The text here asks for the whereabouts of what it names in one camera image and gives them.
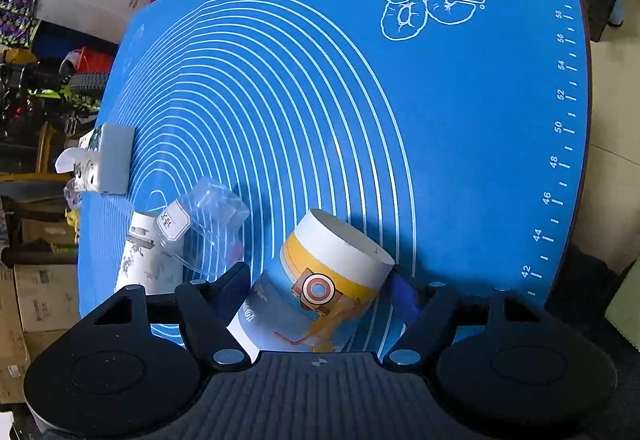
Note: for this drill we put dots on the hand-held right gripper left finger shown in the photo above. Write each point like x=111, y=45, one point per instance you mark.
x=236, y=281

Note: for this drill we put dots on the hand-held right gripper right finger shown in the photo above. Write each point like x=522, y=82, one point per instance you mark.
x=406, y=292

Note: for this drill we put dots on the printed paper cup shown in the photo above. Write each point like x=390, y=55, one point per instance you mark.
x=325, y=270

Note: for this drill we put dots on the white grey-print paper cup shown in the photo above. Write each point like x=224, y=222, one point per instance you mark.
x=137, y=250

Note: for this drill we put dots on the clear plastic bag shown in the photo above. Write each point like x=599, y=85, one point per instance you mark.
x=216, y=220

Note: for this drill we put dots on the grey block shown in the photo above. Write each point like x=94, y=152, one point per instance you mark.
x=116, y=160

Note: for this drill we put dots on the blue silicone baking mat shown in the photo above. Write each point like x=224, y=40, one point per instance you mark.
x=350, y=120

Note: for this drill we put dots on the brown cardboard box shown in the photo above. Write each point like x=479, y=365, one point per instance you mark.
x=47, y=300

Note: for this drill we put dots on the white crumpled printed paper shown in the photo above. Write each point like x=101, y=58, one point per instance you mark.
x=82, y=165

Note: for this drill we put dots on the bicycle tyre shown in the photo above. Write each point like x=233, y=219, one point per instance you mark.
x=87, y=81

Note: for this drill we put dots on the purple floral bag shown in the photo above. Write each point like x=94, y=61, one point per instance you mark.
x=17, y=23

